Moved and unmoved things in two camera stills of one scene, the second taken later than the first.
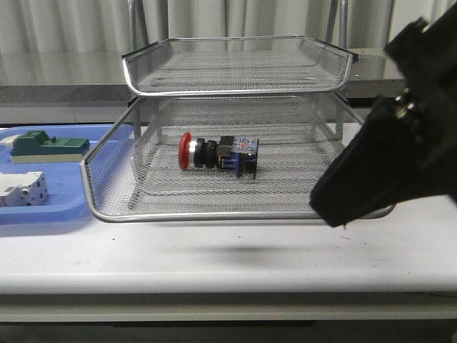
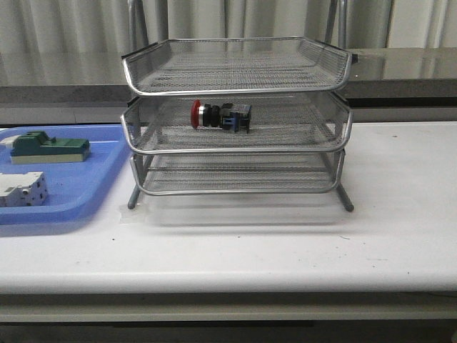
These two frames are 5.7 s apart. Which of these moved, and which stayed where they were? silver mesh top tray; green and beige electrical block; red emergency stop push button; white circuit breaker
Moved: red emergency stop push button
Stayed: silver mesh top tray; white circuit breaker; green and beige electrical block
